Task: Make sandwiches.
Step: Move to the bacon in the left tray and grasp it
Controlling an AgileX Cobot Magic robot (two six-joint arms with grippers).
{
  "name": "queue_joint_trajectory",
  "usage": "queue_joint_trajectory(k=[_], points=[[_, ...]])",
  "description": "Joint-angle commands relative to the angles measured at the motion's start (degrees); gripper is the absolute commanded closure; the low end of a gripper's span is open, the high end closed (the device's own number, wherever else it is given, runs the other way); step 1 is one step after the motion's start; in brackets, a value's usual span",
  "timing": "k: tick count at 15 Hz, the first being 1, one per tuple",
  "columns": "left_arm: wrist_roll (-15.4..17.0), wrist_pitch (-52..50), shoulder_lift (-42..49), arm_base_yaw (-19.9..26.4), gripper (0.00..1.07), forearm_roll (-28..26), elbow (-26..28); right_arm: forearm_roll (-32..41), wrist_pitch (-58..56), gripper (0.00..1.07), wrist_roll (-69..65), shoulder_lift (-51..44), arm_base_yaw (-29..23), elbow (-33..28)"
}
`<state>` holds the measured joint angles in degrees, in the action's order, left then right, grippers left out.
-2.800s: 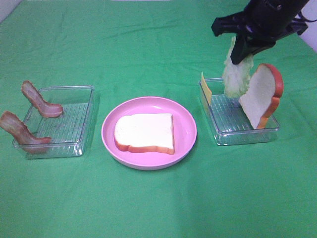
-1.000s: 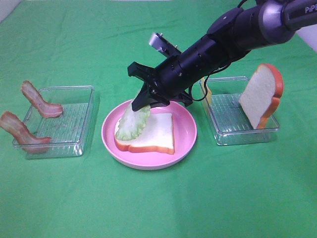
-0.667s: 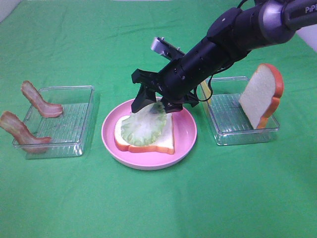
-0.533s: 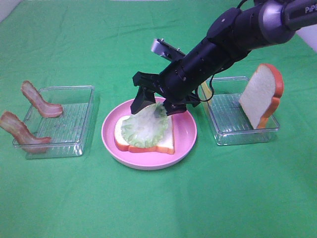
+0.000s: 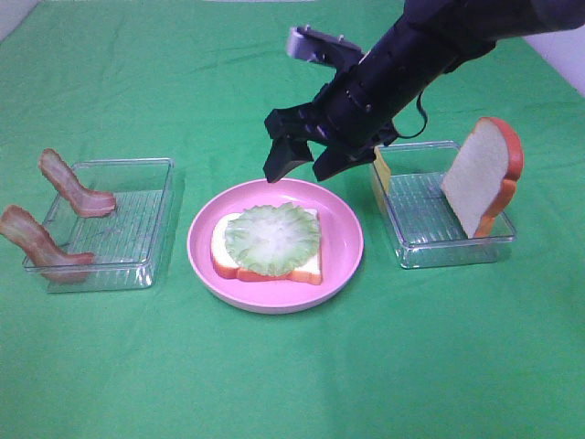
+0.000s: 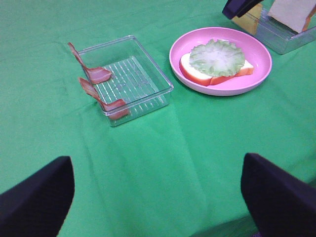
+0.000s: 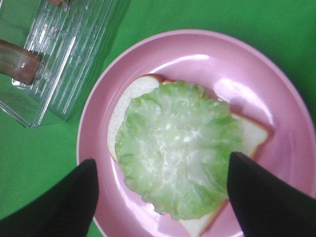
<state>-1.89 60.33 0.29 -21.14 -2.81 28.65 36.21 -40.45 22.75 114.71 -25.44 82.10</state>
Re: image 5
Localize yellow toy cheese slice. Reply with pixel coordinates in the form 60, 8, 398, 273
372, 146, 391, 204

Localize pink round plate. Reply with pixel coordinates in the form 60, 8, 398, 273
186, 178, 364, 315

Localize toy bread slice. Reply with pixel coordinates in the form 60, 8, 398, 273
210, 212, 323, 285
441, 117, 524, 239

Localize right clear plastic tray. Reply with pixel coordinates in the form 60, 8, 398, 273
374, 141, 516, 269

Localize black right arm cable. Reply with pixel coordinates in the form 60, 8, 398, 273
392, 89, 430, 140

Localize toy bacon strip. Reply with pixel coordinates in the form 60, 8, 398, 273
38, 148, 117, 218
1, 205, 95, 284

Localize clear plastic tray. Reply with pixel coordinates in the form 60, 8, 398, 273
374, 141, 516, 269
22, 157, 175, 293

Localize left clear plastic tray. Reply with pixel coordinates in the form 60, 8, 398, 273
22, 157, 175, 293

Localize green toy lettuce leaf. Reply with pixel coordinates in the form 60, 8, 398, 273
225, 202, 322, 276

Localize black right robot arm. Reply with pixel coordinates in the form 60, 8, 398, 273
263, 1, 584, 183

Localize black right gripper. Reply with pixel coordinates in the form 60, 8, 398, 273
263, 77, 400, 183

